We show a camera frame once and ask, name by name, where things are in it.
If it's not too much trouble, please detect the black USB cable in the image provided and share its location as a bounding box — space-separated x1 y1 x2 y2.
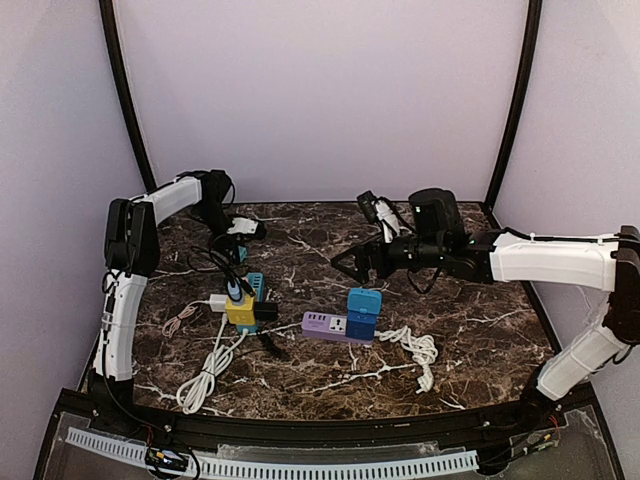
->
187 234 254 299

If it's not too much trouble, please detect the blue small charger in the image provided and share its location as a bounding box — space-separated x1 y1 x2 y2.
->
347 288 383 316

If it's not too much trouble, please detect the teal small charger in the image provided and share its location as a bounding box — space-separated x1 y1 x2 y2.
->
236 245 248 264

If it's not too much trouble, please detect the dark blue cube adapter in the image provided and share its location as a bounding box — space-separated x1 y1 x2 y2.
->
346 310 378 343

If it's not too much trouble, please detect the teal power strip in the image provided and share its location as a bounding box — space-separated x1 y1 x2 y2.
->
233 272 265 333

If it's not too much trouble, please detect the purple power strip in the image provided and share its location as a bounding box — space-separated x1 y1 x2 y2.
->
301 312 373 345

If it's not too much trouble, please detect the light blue USB charger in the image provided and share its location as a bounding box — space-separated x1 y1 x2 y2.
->
226 280 242 302

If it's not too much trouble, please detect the white USB charger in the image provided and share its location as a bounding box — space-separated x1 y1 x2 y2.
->
207 294 228 313

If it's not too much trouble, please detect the yellow cube plug adapter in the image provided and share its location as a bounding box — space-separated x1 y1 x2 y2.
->
225 296 256 326

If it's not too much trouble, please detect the black power adapter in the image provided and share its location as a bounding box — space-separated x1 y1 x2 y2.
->
253 301 286 355

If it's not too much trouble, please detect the white power strip cord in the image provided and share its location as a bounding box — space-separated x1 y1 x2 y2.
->
175 314 251 415

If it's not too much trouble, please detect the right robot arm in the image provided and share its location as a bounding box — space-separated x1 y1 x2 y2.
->
331 188 639 401

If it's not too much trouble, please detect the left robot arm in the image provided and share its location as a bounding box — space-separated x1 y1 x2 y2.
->
91 170 266 393

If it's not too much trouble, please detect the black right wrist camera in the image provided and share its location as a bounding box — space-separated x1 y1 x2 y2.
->
408 188 465 239

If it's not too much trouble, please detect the black frame post left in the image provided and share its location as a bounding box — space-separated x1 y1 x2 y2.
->
98 0 158 192

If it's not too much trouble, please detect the black frame post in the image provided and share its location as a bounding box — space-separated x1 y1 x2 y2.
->
98 0 158 192
483 0 543 212

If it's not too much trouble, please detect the purple strip white cord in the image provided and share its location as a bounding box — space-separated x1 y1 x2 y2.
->
377 326 440 399

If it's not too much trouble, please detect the pink white charging cable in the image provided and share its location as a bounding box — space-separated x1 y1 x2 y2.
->
163 301 211 337

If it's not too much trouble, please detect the white slotted cable duct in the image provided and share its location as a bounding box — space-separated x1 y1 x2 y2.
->
65 427 478 479

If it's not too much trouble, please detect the black front rail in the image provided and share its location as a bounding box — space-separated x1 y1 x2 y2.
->
47 383 595 451

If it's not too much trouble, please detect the black frame post right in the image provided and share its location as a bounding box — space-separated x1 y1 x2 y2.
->
483 0 543 212

